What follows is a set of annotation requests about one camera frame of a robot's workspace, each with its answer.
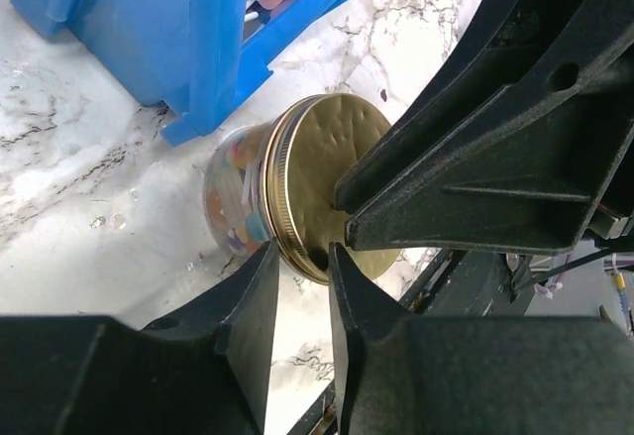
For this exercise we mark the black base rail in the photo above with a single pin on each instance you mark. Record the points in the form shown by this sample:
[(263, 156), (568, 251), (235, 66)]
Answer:
[(470, 281)]

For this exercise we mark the blue candy bin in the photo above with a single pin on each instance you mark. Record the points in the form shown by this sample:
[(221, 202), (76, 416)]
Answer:
[(199, 57)]

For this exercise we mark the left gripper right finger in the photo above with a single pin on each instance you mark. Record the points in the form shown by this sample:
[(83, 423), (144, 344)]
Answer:
[(470, 375)]

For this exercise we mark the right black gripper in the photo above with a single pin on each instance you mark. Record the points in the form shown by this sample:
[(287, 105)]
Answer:
[(518, 138)]

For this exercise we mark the round jar lid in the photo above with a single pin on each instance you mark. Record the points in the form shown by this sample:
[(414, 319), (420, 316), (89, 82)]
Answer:
[(312, 145)]

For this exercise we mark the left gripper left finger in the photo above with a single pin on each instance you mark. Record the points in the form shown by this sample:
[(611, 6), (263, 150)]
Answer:
[(200, 369)]

